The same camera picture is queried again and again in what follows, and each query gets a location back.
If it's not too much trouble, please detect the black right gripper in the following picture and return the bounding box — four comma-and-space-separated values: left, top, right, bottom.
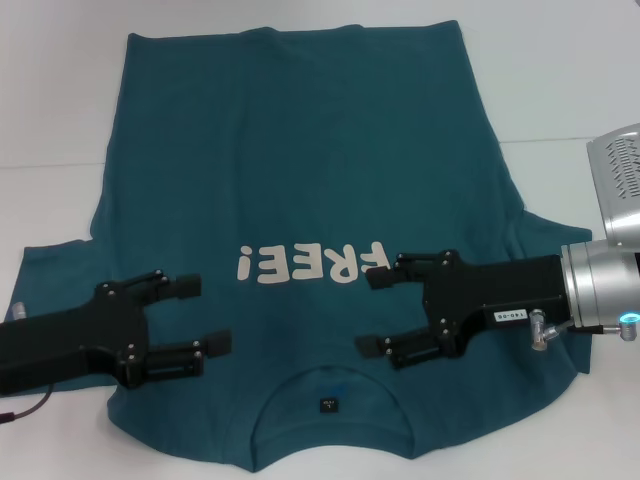
354, 249, 571, 370

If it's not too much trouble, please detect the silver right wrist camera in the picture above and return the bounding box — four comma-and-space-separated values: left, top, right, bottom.
585, 122, 640, 247

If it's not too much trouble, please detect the teal t-shirt with FREE print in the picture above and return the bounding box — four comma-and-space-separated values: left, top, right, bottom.
2, 18, 594, 474

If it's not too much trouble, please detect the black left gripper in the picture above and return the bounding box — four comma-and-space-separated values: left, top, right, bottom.
0, 269, 235, 399

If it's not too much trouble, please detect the silver right cable plug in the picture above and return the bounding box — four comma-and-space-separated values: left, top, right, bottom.
528, 308, 552, 351

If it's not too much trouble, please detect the dark left gripper cable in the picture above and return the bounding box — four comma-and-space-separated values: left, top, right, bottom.
0, 385, 54, 424

